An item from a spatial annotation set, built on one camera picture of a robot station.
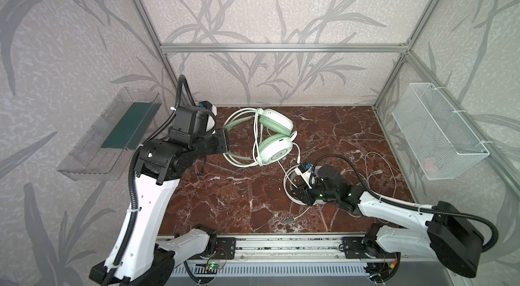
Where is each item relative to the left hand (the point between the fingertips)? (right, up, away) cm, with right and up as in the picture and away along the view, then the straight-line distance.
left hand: (232, 131), depth 62 cm
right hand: (+20, -22, +18) cm, 35 cm away
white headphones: (+28, -16, +9) cm, 33 cm away
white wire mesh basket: (+67, -5, +1) cm, 67 cm away
